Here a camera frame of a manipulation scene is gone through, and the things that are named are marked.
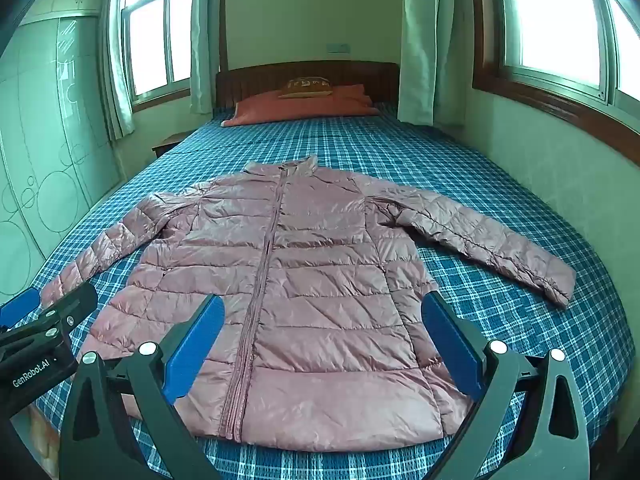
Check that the wooden headboard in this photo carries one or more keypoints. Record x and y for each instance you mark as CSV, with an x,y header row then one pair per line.
x,y
250,79

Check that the wooden framed window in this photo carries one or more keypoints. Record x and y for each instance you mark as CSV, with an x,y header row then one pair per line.
x,y
555,20

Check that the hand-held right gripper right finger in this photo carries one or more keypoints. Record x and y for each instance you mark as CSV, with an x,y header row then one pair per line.
x,y
450,345

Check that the dark wooden nightstand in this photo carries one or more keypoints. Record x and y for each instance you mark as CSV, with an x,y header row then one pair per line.
x,y
167,144

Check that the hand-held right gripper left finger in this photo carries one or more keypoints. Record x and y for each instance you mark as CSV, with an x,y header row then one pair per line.
x,y
196,347

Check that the white framed window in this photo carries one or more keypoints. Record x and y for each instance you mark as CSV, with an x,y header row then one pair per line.
x,y
155,30

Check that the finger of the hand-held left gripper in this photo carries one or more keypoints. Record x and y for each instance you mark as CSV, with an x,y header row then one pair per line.
x,y
75,302
17,307

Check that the brown patterned cushion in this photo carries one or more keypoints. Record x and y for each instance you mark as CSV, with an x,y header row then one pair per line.
x,y
305,87

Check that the bed with blue plaid sheet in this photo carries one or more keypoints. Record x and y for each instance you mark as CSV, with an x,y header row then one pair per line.
x,y
325,135

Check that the pink puffer jacket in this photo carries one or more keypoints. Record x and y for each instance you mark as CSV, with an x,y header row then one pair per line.
x,y
320,280

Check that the pale green curtain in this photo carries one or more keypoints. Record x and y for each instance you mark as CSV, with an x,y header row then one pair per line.
x,y
117,60
430,40
207,35

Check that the orange pillow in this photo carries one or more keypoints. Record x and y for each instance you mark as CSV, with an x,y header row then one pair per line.
x,y
300,107

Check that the pale patterned wardrobe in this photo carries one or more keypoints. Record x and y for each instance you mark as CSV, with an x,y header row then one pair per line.
x,y
45,110

